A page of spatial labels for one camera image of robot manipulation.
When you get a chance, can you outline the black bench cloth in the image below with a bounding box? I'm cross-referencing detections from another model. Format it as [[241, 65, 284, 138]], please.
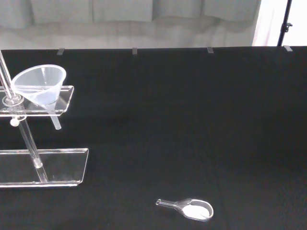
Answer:
[[0, 45, 307, 230]]

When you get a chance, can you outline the pale board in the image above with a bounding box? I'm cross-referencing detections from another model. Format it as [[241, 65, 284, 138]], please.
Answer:
[[251, 0, 307, 47]]

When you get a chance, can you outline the glass weighing funnel with powder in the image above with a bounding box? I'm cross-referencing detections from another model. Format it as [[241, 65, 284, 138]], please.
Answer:
[[155, 198, 214, 222]]

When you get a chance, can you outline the clear acrylic funnel stand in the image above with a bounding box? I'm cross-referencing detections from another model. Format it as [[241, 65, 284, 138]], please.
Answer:
[[0, 50, 89, 188]]

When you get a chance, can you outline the black tripod pole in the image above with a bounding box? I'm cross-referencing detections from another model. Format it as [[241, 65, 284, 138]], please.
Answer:
[[276, 0, 294, 47]]

